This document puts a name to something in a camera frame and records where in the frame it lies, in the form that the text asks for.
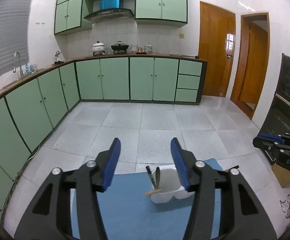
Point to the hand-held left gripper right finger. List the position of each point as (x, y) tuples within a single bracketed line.
[(180, 165)]

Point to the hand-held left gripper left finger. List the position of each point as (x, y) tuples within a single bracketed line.
[(112, 165)]

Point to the white double utensil holder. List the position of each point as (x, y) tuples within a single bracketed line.
[(168, 182)]

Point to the black marker pen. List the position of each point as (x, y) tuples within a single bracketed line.
[(150, 177)]

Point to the beige wooden chopstick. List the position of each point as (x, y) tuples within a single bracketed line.
[(153, 192)]

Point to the brown cardboard box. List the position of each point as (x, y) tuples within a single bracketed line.
[(285, 178)]

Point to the black glass-front cabinet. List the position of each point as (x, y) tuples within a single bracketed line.
[(287, 100)]

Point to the black white crumpled plastic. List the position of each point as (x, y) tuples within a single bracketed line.
[(285, 206)]

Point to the blue tablecloth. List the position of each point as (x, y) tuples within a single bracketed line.
[(130, 205)]

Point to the open wooden door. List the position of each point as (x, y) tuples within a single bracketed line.
[(252, 67)]

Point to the green lower kitchen cabinets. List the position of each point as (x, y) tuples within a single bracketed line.
[(90, 80)]

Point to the closed wooden door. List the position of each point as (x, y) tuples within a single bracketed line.
[(216, 52)]

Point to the brown kitchen countertop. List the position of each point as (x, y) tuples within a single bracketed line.
[(47, 67)]

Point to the white cooking pot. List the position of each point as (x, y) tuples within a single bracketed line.
[(98, 48)]

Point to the black wok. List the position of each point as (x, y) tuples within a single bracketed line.
[(120, 47)]

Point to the glass jar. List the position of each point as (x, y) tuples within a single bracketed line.
[(148, 49), (134, 48)]

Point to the blue bottles by sink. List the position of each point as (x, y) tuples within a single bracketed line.
[(30, 68)]

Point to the chrome sink faucet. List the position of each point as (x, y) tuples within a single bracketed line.
[(17, 62)]

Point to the black range hood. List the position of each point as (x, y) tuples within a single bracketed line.
[(110, 15)]

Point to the blue hood chimney cover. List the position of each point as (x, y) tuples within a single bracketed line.
[(110, 0)]

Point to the grey window blind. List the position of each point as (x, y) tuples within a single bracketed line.
[(5, 35)]

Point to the wall outlet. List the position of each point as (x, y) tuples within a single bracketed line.
[(182, 35)]

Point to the green upper wall cabinets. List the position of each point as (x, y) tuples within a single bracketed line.
[(160, 2)]

